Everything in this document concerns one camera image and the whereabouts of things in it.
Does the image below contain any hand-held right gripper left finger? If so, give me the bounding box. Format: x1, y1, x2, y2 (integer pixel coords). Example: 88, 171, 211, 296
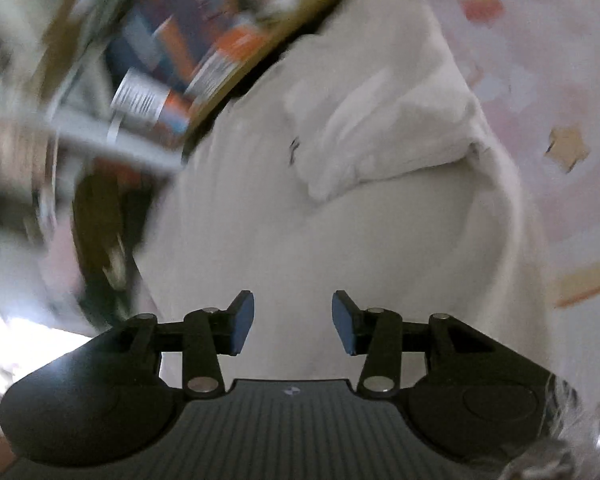
107, 290, 255, 401

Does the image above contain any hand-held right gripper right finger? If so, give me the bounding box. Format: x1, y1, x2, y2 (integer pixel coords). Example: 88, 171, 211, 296
331, 290, 501, 401

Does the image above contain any white t-shirt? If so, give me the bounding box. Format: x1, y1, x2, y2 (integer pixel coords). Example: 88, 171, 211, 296
135, 0, 551, 386

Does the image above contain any brown plush toy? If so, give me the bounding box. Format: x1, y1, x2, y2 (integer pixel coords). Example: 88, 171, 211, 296
72, 170, 148, 313

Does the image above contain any white bed ladder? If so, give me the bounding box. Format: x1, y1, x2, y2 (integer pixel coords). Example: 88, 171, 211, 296
0, 105, 181, 173

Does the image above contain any white book orange band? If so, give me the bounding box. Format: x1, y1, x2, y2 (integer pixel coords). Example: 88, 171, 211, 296
111, 67, 192, 134

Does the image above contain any white orange flat book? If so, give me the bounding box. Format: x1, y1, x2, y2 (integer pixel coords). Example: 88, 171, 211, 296
184, 25, 272, 107

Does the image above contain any clear plastic wrap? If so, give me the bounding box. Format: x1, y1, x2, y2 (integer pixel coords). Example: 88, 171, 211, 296
545, 375, 600, 480

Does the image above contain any row of books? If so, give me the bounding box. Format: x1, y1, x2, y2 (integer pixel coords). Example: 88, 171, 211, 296
105, 0, 291, 136

